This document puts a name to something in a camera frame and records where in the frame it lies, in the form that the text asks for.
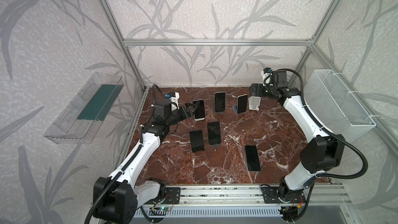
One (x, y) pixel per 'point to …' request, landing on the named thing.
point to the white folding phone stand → (254, 102)
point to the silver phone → (242, 103)
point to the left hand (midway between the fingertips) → (195, 103)
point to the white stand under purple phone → (199, 119)
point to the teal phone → (219, 102)
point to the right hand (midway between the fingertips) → (256, 83)
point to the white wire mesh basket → (330, 100)
